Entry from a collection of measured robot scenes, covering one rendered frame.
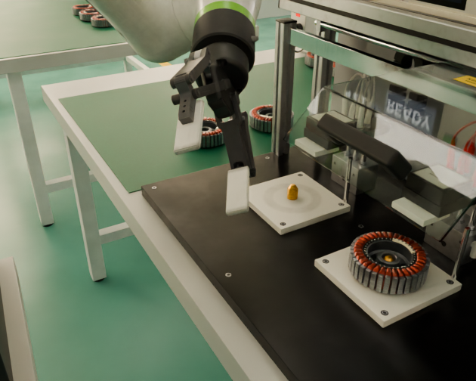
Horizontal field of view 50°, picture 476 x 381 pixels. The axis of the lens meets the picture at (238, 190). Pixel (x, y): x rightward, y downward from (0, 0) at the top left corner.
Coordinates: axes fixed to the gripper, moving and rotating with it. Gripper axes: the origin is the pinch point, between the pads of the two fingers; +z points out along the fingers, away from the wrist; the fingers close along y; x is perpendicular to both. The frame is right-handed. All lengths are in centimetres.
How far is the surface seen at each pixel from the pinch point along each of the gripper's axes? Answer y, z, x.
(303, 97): -60, -71, -5
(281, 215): -27.8, -11.0, -1.2
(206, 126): -37, -46, -23
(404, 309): -25.1, 9.5, 16.9
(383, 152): 4.9, 5.9, 20.1
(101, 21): -59, -148, -92
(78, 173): -58, -62, -82
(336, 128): 4.0, 0.9, 15.8
